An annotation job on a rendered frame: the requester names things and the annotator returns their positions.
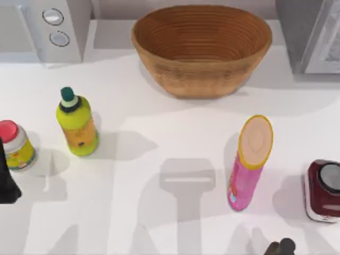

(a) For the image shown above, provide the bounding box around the brown woven basket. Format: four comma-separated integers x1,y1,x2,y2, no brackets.
131,5,273,100

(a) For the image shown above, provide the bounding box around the red-lidded yellow jar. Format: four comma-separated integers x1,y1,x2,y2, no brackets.
0,120,37,172

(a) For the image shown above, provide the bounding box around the pale microwave oven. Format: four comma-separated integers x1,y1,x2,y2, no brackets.
0,0,94,65

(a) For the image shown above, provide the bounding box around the dark red and white can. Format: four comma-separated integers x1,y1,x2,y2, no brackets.
302,158,340,223

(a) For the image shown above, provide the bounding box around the round microwave knob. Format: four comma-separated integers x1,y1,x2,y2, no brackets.
41,8,65,27
49,30,71,47

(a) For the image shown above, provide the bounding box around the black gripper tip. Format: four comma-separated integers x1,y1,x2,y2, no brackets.
265,237,296,255
0,137,22,205

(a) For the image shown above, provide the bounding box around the green bottle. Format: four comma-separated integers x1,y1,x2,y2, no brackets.
55,87,100,157

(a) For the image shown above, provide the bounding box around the pink can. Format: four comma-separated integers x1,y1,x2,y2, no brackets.
227,114,274,213

